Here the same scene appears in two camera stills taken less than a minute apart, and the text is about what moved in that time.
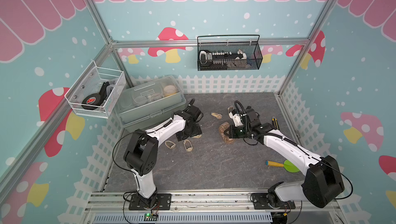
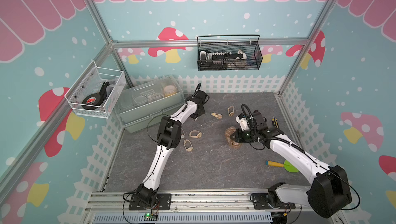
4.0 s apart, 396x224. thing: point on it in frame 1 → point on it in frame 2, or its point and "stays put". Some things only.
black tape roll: x=93 y=99 stays put
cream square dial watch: x=230 y=109 stays put
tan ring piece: x=188 y=149 stays put
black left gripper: x=196 y=130 → x=202 y=111
